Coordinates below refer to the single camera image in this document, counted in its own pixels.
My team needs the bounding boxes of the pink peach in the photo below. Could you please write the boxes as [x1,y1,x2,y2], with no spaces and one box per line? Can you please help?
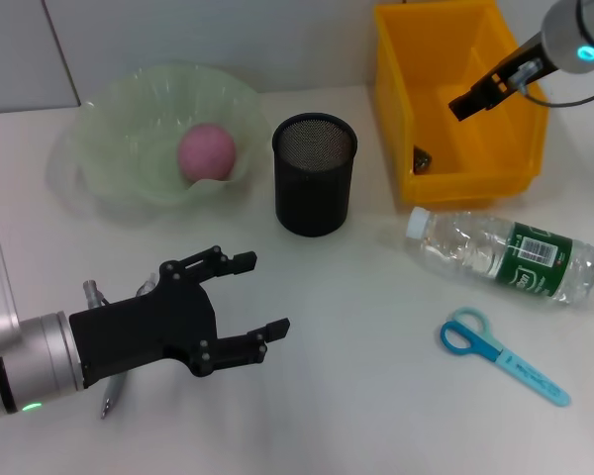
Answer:
[176,122,239,180]

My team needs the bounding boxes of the dark right wrist cable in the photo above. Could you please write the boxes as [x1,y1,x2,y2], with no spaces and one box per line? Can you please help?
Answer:
[522,83,594,108]

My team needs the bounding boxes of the clear green-label water bottle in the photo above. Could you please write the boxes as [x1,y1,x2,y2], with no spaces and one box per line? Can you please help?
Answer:
[404,206,594,308]

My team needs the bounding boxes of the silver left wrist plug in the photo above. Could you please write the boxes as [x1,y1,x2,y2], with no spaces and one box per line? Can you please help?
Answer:
[82,279,108,308]

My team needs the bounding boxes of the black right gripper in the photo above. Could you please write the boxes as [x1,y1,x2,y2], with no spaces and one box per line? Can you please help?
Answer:
[447,31,551,122]

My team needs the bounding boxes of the yellow plastic bin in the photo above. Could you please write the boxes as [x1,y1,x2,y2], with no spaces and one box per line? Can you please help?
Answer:
[373,0,549,207]

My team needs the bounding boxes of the black mesh pen holder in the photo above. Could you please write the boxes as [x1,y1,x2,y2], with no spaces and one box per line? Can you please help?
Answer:
[270,113,358,238]

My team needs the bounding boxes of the silver ballpoint pen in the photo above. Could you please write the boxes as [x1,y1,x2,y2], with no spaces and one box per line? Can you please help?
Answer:
[100,270,158,421]

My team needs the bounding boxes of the translucent green fruit plate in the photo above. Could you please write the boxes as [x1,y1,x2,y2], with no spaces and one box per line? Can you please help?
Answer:
[49,63,268,219]

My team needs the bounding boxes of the blue scissors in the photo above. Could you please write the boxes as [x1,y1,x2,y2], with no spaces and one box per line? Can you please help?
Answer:
[439,306,572,408]

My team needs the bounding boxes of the green plastic wrapper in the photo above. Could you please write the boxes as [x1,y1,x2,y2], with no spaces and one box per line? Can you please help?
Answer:
[413,144,433,174]

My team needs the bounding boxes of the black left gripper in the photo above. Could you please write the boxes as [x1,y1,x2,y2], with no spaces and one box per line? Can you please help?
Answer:
[68,243,293,391]

